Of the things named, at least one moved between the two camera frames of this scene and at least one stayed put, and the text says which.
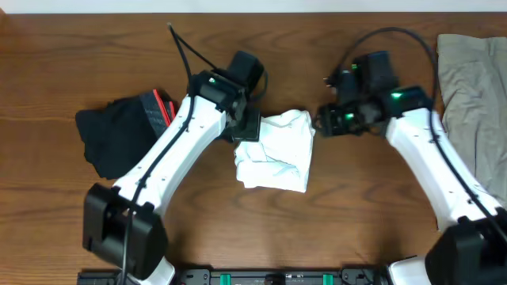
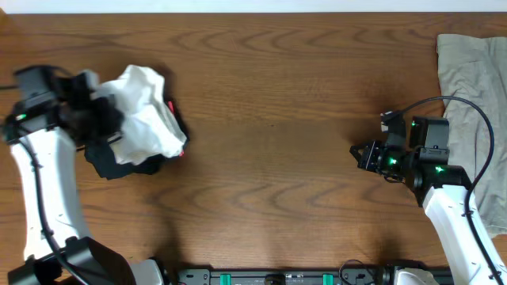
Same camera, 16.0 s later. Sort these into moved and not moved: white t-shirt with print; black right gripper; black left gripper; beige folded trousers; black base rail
Moved: black left gripper; white t-shirt with print; black right gripper
Not moved: black base rail; beige folded trousers
